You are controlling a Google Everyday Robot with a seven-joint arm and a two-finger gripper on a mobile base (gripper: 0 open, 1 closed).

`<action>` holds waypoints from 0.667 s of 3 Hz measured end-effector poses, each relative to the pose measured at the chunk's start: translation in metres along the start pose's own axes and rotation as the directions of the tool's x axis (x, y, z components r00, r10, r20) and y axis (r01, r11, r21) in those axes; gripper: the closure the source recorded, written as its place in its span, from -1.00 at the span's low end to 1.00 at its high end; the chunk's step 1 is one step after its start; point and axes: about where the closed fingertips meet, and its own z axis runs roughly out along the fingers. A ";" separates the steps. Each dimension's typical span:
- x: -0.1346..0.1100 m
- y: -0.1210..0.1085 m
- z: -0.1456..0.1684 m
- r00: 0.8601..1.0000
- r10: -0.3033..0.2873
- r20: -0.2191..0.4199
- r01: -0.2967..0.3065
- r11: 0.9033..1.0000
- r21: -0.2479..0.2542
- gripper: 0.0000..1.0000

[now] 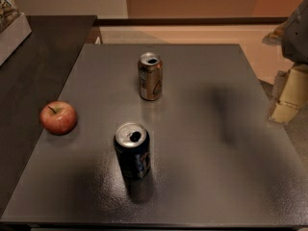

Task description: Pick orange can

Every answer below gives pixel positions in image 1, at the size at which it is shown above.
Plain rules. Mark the red apple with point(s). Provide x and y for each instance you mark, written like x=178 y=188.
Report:
x=58 y=117

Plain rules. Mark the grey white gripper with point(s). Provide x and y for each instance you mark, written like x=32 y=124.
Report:
x=296 y=38

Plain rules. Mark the orange soda can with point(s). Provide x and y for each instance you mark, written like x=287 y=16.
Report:
x=150 y=67

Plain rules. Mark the dark blue soda can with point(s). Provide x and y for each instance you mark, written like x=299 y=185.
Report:
x=132 y=147

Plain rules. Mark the white box with snacks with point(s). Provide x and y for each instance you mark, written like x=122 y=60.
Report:
x=14 y=28

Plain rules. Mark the dark side table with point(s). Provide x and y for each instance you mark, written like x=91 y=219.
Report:
x=31 y=77

